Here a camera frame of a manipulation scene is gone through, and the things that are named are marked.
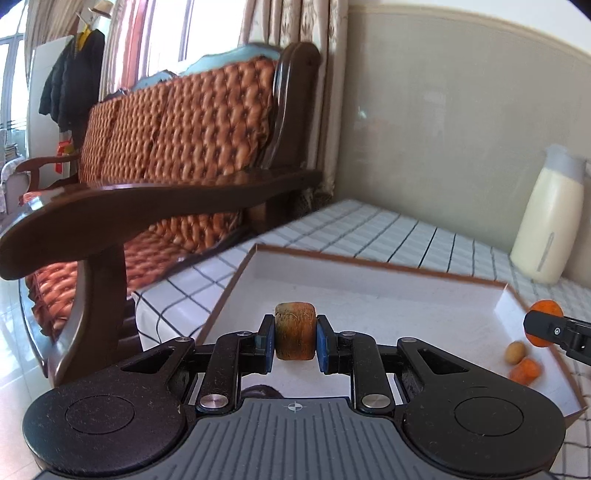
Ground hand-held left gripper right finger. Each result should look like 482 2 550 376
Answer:
315 314 481 411

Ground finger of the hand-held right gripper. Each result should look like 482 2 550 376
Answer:
524 310 591 370

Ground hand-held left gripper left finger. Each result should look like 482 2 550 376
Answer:
117 315 277 412

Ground small orange mandarin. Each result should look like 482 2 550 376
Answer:
527 299 565 348

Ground brown orange carrot chunk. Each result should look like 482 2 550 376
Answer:
276 301 318 360

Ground orange carrot piece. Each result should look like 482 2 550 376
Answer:
509 359 542 385

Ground brown cardboard box tray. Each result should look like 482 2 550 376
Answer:
196 243 585 428

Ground cream thermos jug grey lid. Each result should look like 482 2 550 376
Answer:
510 143 588 284

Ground dark wooden armchair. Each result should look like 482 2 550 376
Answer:
0 41 324 388

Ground orange quilted chair cushion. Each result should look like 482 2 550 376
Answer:
25 58 280 342

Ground red orange cloth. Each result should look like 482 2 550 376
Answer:
55 138 75 174

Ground brown wooden chair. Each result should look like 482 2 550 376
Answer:
0 154 81 217

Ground light blue cloth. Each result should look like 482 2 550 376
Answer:
134 42 282 90

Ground white cabinet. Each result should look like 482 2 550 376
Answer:
27 34 77 190

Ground beige patterned curtain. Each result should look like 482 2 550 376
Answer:
242 0 349 195

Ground red framed window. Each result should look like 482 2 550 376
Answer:
134 0 259 79

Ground black jacket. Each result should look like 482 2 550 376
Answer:
38 28 106 132

